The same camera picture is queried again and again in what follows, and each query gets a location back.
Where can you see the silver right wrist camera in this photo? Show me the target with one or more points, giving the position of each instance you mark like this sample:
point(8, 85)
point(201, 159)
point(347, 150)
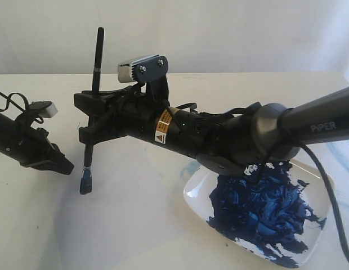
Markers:
point(144, 69)

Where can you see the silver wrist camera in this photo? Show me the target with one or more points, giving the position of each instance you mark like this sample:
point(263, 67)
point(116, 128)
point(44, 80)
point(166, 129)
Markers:
point(43, 109)
point(144, 69)

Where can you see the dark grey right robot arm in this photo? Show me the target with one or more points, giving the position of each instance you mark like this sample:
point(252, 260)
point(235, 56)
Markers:
point(225, 143)

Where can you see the white paper sheet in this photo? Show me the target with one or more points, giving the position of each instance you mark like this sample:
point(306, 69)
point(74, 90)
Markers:
point(135, 217)

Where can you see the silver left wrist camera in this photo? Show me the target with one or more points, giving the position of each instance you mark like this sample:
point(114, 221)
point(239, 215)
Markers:
point(43, 109)

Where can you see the white square paint plate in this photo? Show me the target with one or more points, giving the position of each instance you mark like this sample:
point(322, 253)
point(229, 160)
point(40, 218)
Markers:
point(277, 214)

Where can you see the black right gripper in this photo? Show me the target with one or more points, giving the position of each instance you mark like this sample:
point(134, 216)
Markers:
point(129, 112)

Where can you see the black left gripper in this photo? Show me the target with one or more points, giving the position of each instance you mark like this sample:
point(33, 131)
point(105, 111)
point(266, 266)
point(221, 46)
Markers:
point(40, 154)

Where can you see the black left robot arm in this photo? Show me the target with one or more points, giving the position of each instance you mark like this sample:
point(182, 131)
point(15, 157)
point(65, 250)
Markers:
point(11, 131)

